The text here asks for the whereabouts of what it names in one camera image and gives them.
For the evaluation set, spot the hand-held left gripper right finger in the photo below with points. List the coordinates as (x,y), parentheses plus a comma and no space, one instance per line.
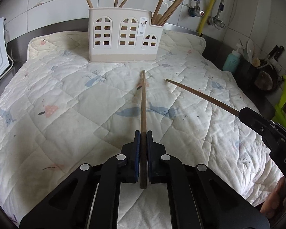
(149,152)

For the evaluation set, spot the teal pump bottle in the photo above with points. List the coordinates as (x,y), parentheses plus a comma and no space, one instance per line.
(231,62)

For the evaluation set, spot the dark metal pot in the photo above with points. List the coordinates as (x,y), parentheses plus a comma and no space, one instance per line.
(264,78)

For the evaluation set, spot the metal valve with red knob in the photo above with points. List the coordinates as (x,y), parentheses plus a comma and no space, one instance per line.
(195,11)

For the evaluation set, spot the white spoon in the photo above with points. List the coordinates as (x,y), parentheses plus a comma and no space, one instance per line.
(249,47)

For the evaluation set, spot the white quilted printed mat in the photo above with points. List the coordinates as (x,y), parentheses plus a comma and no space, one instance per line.
(62,114)

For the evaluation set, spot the plain metal valve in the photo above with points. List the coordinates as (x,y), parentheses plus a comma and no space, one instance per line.
(218,21)

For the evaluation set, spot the person's right hand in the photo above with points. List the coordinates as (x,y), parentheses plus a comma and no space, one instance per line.
(276,195)

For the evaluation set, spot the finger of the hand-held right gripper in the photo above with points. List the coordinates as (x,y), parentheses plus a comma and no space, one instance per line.
(252,116)

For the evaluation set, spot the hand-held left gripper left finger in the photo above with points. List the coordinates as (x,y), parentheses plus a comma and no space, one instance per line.
(136,152)

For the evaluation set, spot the cream plastic utensil holder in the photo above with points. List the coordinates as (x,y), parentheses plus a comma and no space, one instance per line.
(114,52)

